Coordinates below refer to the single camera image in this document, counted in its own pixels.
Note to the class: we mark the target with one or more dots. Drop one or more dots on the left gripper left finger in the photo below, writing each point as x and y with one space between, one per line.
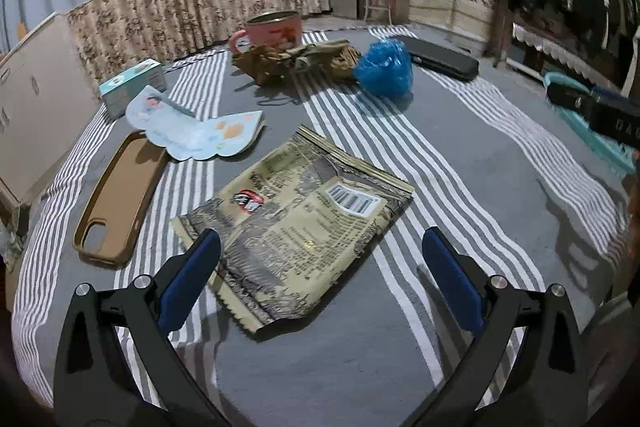
93 385

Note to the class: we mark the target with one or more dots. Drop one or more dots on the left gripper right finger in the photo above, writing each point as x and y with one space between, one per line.
547 385

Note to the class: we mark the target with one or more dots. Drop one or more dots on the blue plastic bag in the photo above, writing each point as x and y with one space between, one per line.
385 70

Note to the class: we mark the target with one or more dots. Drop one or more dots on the beige snack packet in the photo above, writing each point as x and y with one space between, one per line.
291 225

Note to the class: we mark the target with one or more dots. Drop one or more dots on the light blue picture booklet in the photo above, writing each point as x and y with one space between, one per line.
171 127

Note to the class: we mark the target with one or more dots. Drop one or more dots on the brown wrapper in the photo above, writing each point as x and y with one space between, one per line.
337 59

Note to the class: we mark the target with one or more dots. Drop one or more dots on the teal plastic basket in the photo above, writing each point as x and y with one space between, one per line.
618 155

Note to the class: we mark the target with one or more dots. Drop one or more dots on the low bench with lace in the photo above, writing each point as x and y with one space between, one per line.
559 53

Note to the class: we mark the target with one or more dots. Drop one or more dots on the brown phone case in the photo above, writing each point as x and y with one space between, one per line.
113 217

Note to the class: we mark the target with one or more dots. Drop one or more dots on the black zip case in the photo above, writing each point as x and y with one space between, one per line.
440 59

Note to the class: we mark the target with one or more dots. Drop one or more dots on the white cabinet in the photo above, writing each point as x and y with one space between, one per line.
47 100

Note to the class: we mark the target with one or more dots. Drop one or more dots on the teal tissue box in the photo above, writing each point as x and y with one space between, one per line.
119 90

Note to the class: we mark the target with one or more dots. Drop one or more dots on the grey striped table cloth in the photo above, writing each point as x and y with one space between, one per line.
324 313

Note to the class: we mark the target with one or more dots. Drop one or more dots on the pink enamel mug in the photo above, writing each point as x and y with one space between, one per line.
281 30

